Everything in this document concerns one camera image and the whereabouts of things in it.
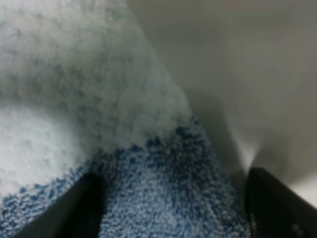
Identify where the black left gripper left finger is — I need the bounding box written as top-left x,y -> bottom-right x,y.
14,174 -> 102,238

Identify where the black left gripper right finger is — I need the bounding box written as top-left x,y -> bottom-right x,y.
245,168 -> 317,238

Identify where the blue white striped towel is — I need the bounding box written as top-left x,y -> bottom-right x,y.
0,0 -> 250,238

